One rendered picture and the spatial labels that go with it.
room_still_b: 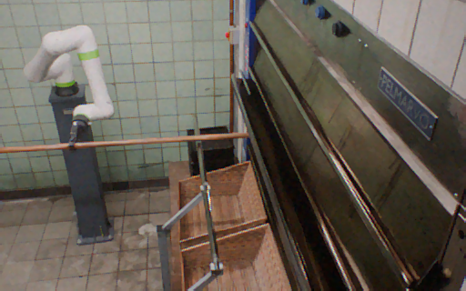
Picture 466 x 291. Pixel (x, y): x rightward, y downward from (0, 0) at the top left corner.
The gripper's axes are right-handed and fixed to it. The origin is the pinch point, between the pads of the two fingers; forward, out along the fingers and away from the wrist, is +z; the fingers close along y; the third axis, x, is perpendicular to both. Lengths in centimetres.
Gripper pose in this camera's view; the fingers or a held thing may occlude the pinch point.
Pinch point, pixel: (73, 145)
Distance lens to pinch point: 247.0
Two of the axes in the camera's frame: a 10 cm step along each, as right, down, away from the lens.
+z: 1.2, 5.2, -8.5
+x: -9.9, 0.6, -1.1
